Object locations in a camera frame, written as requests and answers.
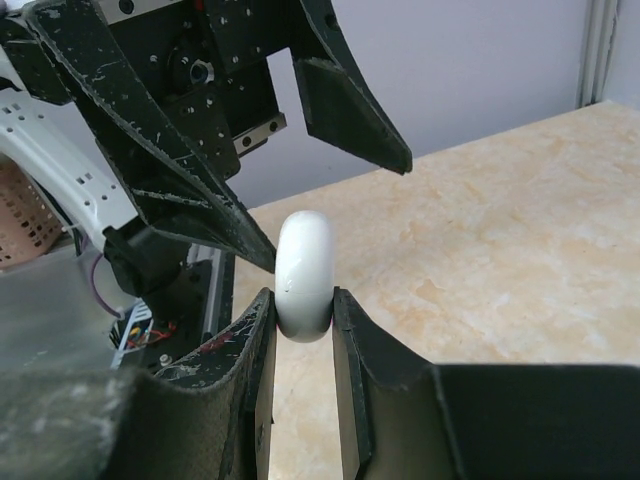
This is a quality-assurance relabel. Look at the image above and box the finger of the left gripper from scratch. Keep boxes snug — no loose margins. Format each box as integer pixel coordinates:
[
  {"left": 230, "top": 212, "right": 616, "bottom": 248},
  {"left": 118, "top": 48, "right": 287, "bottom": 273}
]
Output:
[
  {"left": 292, "top": 1, "right": 413, "bottom": 175},
  {"left": 27, "top": 1, "right": 276, "bottom": 272}
]

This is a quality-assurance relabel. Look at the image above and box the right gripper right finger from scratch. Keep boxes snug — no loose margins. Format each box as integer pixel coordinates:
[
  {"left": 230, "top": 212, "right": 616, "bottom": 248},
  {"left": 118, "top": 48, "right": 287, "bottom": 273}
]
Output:
[{"left": 332, "top": 289, "right": 639, "bottom": 479}]

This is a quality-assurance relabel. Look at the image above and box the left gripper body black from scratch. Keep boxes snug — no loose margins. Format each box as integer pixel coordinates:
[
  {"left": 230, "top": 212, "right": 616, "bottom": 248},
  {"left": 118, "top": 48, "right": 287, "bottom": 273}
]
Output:
[{"left": 92, "top": 1, "right": 306, "bottom": 178}]

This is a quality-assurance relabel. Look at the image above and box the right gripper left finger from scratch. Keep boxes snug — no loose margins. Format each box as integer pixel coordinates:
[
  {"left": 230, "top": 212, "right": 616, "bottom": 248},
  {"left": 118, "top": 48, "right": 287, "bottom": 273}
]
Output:
[{"left": 1, "top": 289, "right": 276, "bottom": 479}]

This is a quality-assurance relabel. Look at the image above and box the white earbud case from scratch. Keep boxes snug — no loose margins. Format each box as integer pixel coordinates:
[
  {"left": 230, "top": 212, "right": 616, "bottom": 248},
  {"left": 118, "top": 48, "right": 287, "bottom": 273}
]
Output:
[{"left": 274, "top": 210, "right": 335, "bottom": 343}]

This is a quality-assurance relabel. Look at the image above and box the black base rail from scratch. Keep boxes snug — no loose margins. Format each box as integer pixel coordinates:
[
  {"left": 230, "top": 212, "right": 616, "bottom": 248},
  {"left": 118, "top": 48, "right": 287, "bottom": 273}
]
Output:
[{"left": 107, "top": 249, "right": 236, "bottom": 374}]

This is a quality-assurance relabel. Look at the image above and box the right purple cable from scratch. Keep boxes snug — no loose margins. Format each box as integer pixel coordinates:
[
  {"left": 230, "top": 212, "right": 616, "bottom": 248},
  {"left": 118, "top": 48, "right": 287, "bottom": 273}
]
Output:
[{"left": 74, "top": 234, "right": 129, "bottom": 319}]

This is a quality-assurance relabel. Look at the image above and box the aluminium frame post right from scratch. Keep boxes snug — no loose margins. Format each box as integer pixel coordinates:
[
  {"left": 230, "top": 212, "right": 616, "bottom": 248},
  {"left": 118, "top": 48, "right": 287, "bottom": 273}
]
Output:
[{"left": 575, "top": 0, "right": 621, "bottom": 109}]

